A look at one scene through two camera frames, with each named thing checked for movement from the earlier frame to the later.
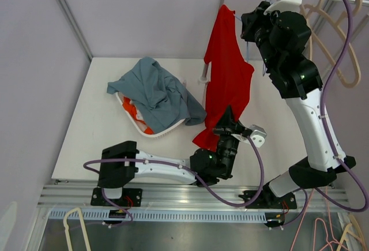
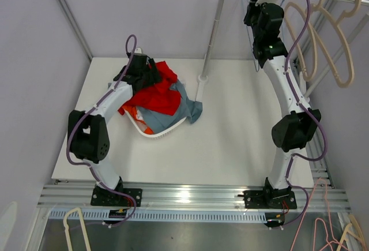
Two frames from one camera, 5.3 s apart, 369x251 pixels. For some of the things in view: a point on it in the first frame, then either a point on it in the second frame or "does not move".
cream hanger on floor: [359, 235] does not move
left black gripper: [227, 125] → [154, 77]
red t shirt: [230, 73] → [158, 95]
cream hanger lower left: [66, 228] does not move
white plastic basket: [155, 134] does not move
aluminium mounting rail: [179, 202] does not move
